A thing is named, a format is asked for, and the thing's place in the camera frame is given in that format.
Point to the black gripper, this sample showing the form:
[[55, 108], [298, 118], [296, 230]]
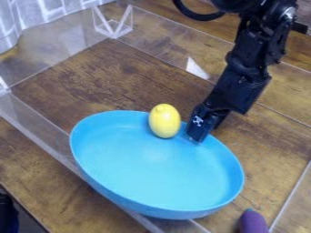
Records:
[[238, 89]]

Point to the yellow toy lemon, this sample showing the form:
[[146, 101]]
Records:
[[165, 120]]

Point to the blue round plate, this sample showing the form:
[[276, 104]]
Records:
[[165, 178]]

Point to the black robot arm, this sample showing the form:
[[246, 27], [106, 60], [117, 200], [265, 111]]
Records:
[[266, 21]]

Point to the purple toy eggplant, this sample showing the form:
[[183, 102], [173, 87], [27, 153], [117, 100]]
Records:
[[252, 222]]

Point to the clear acrylic enclosure wall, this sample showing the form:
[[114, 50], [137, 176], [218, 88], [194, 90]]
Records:
[[113, 76]]

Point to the black bar in background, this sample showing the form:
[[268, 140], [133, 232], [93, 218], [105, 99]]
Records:
[[301, 28]]

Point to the white patterned curtain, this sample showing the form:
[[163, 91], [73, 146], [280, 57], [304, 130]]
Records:
[[22, 14]]

